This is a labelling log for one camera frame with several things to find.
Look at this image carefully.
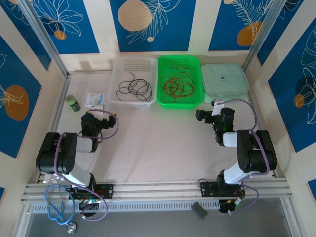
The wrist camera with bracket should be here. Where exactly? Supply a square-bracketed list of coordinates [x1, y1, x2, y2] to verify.
[211, 99, 236, 122]
[82, 105, 106, 124]

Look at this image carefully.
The aluminium side rail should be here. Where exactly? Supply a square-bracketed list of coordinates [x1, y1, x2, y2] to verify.
[37, 73, 73, 184]
[247, 94, 279, 179]

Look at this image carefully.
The aluminium front rail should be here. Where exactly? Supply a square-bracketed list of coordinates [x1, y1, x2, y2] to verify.
[21, 181, 294, 202]

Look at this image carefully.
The grey slotted cable duct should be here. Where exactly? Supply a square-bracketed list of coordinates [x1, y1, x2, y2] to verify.
[31, 199, 221, 214]

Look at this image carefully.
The dark grey block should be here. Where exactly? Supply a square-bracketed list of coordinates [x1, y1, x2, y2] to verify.
[191, 201, 208, 220]

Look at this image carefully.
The white blue sachet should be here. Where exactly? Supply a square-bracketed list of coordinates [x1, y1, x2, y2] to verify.
[84, 92, 106, 107]

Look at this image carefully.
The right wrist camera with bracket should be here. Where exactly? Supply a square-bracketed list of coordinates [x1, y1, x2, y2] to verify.
[211, 99, 236, 122]

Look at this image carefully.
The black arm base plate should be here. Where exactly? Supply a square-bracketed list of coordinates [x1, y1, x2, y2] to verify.
[67, 183, 115, 200]
[198, 181, 246, 198]

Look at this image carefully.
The thin black cable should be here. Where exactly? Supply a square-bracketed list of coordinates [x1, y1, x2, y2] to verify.
[127, 78, 153, 102]
[116, 71, 153, 102]

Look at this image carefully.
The green plastic basket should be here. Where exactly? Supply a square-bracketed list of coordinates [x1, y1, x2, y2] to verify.
[156, 55, 205, 110]

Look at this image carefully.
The pale green lidded container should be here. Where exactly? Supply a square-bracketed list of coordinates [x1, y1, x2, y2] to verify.
[201, 63, 250, 104]

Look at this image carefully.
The clear plastic basket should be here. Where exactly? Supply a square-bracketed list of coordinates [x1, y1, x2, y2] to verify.
[107, 57, 158, 110]

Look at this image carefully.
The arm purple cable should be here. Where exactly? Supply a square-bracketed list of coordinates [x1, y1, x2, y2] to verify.
[53, 108, 119, 221]
[216, 98, 271, 216]

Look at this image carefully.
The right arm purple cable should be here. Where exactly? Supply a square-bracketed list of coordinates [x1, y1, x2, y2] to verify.
[216, 98, 271, 216]

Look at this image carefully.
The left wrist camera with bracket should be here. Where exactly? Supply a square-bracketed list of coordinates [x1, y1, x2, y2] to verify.
[82, 105, 106, 124]

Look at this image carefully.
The blue cable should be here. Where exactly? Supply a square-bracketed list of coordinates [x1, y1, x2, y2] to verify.
[44, 184, 76, 226]

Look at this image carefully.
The small green capped bottle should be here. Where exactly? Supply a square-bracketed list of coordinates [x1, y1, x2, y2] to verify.
[65, 94, 81, 112]

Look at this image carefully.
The aluminium corner post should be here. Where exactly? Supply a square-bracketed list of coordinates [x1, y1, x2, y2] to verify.
[242, 0, 285, 73]
[18, 0, 70, 78]

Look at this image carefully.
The black electronics box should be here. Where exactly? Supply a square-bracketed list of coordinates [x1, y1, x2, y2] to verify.
[218, 197, 246, 215]
[79, 198, 101, 214]

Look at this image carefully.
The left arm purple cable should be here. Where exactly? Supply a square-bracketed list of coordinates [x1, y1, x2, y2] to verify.
[53, 108, 119, 221]

